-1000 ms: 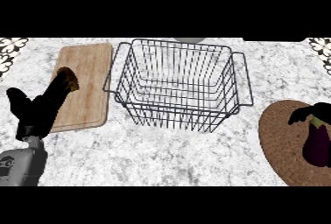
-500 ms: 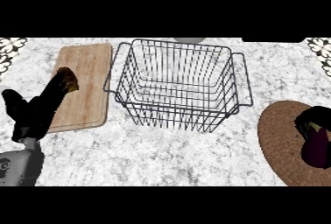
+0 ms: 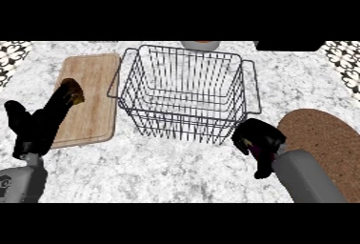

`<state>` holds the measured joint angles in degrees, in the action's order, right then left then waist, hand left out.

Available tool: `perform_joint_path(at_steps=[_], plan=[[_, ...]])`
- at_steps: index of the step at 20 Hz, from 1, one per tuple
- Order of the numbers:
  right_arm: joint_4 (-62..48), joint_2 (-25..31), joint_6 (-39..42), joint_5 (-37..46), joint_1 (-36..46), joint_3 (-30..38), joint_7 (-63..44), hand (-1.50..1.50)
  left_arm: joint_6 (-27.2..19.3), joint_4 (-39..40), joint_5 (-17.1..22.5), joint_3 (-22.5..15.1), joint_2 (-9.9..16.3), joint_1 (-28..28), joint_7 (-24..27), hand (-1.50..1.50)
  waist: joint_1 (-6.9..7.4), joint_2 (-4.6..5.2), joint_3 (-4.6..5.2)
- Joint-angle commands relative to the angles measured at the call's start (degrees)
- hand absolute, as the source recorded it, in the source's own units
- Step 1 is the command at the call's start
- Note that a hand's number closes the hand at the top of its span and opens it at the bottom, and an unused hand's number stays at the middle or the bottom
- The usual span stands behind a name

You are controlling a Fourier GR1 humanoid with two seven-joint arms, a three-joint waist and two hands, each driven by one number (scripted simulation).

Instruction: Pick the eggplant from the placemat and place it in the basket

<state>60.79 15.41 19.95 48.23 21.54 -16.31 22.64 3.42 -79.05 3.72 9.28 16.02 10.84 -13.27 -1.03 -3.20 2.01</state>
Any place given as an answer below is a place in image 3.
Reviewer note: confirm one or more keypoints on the grey round pot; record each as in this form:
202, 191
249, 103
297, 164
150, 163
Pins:
199, 46

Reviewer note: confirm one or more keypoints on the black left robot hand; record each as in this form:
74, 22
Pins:
37, 130

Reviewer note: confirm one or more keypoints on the dark purple eggplant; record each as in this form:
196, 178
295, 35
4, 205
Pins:
255, 149

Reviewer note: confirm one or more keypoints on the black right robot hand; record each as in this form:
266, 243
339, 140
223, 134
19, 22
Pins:
263, 135

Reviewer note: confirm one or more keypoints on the black appliance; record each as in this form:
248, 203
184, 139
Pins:
291, 46

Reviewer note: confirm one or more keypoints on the wooden cutting board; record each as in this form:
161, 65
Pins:
93, 95

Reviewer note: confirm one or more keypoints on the brown oval placemat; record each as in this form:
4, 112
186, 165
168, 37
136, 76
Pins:
323, 139

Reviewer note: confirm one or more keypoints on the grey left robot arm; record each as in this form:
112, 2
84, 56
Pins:
21, 184

